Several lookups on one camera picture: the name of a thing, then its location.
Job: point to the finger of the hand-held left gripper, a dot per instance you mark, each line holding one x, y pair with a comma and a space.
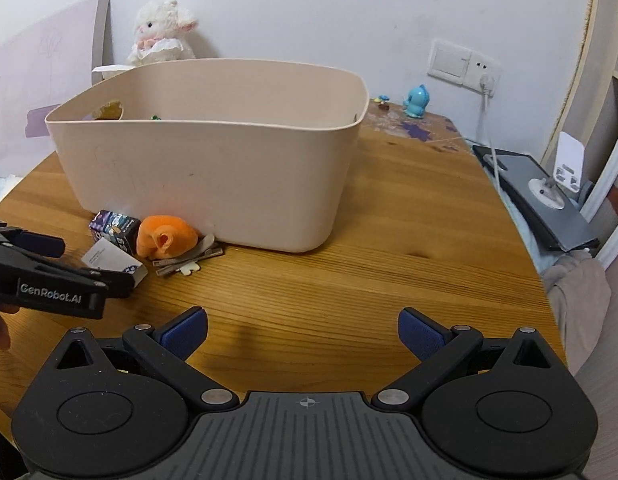
118, 284
44, 246

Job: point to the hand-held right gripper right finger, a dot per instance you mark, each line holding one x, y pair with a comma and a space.
420, 334

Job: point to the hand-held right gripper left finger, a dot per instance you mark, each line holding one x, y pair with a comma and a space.
183, 334

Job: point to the small white box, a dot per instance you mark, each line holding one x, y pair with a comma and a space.
111, 259

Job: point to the beige plastic storage bin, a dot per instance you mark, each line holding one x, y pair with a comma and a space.
214, 180

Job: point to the small purple printed box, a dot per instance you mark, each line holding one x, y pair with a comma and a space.
116, 225

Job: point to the orange plush toy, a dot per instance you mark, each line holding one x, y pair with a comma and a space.
164, 237

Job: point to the light blue cloth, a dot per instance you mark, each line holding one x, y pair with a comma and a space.
0, 191

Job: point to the purple tape piece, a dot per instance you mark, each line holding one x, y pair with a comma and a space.
39, 121

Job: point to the grey cloth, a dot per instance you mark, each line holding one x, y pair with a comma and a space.
576, 305

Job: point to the pink board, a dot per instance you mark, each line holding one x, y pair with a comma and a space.
44, 60

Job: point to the dark grey laptop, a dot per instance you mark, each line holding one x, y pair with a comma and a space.
519, 175

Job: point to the white paper sheet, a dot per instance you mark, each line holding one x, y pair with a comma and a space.
111, 68

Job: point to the blue toy figurine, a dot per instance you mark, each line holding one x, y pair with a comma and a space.
416, 102

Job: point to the white phone holder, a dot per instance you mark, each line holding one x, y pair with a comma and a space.
571, 157

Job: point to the small mushroom figurine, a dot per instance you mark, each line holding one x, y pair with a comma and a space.
383, 102

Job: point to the white plush sheep toy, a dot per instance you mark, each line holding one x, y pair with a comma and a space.
161, 30

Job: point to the white wall socket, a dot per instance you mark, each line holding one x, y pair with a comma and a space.
481, 72

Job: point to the white wall switch plate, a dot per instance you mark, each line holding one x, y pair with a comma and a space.
448, 59

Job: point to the wooden shelf frame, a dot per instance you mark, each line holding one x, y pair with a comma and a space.
606, 110

